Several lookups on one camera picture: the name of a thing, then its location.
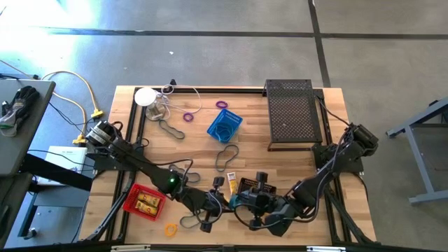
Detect white cable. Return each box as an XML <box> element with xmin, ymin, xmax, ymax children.
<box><xmin>153</xmin><ymin>83</ymin><xmax>203</xmax><ymax>120</ymax></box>

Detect grey metal table frame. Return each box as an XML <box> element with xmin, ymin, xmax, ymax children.
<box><xmin>386</xmin><ymin>97</ymin><xmax>448</xmax><ymax>207</ymax></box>

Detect black plastic basket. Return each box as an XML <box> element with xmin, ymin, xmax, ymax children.
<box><xmin>237</xmin><ymin>177</ymin><xmax>278</xmax><ymax>195</ymax></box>

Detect silver metal bracket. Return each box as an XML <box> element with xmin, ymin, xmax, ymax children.
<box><xmin>111</xmin><ymin>244</ymin><xmax>151</xmax><ymax>252</ymax></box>
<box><xmin>307</xmin><ymin>246</ymin><xmax>347</xmax><ymax>252</ymax></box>

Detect black perforated metal shelf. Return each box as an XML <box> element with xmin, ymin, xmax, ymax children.
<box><xmin>262</xmin><ymin>78</ymin><xmax>323</xmax><ymax>152</ymax></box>

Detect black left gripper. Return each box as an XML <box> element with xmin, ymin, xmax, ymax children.
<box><xmin>183</xmin><ymin>176</ymin><xmax>230</xmax><ymax>234</ymax></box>

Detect red plastic basket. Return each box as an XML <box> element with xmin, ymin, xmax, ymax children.
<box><xmin>122</xmin><ymin>184</ymin><xmax>167</xmax><ymax>223</ymax></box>

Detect blue plastic basket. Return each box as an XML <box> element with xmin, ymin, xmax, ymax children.
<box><xmin>206</xmin><ymin>108</ymin><xmax>244</xmax><ymax>145</ymax></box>

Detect black grey work gloves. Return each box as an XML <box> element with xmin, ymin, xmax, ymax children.
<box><xmin>0</xmin><ymin>85</ymin><xmax>41</xmax><ymax>137</ymax></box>

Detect grey side table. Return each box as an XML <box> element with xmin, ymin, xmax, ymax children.
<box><xmin>0</xmin><ymin>79</ymin><xmax>57</xmax><ymax>178</ymax></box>

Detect black side table beam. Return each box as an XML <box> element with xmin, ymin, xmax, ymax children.
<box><xmin>19</xmin><ymin>153</ymin><xmax>95</xmax><ymax>193</ymax></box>

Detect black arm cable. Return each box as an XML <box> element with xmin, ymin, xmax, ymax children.
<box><xmin>314</xmin><ymin>94</ymin><xmax>352</xmax><ymax>127</ymax></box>

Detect white disc metal stand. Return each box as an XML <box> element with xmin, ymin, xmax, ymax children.
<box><xmin>134</xmin><ymin>87</ymin><xmax>166</xmax><ymax>122</ymax></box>

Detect white flat box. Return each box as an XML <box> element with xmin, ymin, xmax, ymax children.
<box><xmin>36</xmin><ymin>145</ymin><xmax>88</xmax><ymax>186</ymax></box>

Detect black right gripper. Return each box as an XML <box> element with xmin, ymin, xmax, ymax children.
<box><xmin>239</xmin><ymin>171</ymin><xmax>281</xmax><ymax>231</ymax></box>

